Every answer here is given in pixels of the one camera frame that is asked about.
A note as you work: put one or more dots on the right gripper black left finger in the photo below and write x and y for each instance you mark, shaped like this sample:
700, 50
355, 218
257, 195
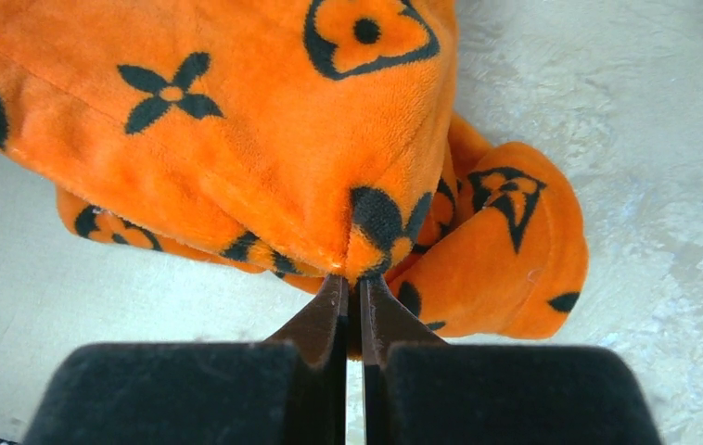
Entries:
288, 389

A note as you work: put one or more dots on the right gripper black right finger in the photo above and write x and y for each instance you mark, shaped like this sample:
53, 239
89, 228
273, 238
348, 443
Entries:
419, 389

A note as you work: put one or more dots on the orange patterned pillowcase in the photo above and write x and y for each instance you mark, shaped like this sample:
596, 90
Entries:
300, 138

